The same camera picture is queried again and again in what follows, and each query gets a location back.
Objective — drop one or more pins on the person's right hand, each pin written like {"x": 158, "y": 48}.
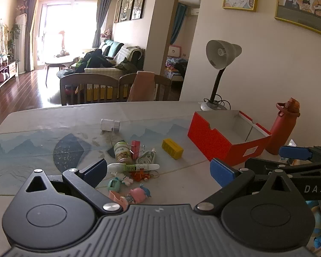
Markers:
{"x": 318, "y": 225}

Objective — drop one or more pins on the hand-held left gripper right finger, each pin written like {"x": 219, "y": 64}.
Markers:
{"x": 222, "y": 172}

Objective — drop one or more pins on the yellow framed family painting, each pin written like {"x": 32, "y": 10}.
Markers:
{"x": 305, "y": 2}

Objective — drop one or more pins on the wooden television cabinet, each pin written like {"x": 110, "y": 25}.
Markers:
{"x": 0, "y": 84}

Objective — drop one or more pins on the yellow toy block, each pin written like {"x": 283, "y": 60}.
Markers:
{"x": 172, "y": 148}

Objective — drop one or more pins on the grey curtain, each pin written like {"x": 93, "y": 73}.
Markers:
{"x": 101, "y": 16}
{"x": 30, "y": 32}

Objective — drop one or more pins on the red water bottle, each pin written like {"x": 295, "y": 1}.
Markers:
{"x": 279, "y": 131}

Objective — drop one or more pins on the dark framed picture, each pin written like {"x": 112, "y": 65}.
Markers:
{"x": 118, "y": 10}
{"x": 139, "y": 1}
{"x": 128, "y": 5}

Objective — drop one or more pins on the blue mountain print table mat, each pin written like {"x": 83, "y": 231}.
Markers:
{"x": 29, "y": 147}

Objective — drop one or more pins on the white correction tape dispenser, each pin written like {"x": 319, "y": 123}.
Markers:
{"x": 145, "y": 158}

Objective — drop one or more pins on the white green glue pen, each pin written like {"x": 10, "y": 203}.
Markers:
{"x": 133, "y": 167}

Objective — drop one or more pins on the white standing air conditioner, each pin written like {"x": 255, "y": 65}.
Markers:
{"x": 20, "y": 42}

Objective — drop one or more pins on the small white toy figure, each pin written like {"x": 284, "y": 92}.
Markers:
{"x": 126, "y": 180}

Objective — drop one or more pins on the pink binder clip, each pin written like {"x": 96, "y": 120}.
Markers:
{"x": 135, "y": 147}

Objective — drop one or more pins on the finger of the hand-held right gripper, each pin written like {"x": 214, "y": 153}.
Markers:
{"x": 262, "y": 166}
{"x": 294, "y": 153}

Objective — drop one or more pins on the wooden dining chair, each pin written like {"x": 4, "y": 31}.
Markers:
{"x": 163, "y": 85}
{"x": 91, "y": 79}

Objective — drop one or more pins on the pink bag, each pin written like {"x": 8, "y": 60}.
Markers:
{"x": 2, "y": 76}

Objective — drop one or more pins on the grey desk lamp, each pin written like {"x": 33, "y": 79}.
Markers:
{"x": 222, "y": 53}

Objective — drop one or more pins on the white pill bottle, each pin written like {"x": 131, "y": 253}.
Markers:
{"x": 108, "y": 125}

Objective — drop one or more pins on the green house plant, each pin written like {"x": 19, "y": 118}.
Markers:
{"x": 13, "y": 37}

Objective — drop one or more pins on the pink cloth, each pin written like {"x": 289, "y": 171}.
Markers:
{"x": 141, "y": 85}

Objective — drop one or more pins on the wooden coffee table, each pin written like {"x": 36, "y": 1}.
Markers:
{"x": 58, "y": 60}

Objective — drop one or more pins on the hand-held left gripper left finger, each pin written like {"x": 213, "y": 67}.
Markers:
{"x": 95, "y": 172}

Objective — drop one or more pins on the red cardboard box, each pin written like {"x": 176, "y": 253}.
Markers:
{"x": 216, "y": 139}

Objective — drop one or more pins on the pink doll with blue hat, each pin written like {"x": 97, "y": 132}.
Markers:
{"x": 137, "y": 192}

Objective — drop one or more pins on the pink heart-shaped dish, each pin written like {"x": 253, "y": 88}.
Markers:
{"x": 115, "y": 196}

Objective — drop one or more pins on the bed with clothes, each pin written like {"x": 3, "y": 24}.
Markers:
{"x": 175, "y": 68}

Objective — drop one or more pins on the teal pencil sharpener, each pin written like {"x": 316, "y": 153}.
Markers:
{"x": 113, "y": 185}

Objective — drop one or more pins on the plush toy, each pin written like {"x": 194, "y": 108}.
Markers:
{"x": 106, "y": 34}

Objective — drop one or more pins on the wall air conditioner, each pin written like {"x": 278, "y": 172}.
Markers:
{"x": 195, "y": 11}

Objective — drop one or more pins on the sofa with clothes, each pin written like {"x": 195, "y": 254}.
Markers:
{"x": 104, "y": 71}

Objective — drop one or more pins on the green lid jar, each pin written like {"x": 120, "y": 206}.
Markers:
{"x": 122, "y": 154}

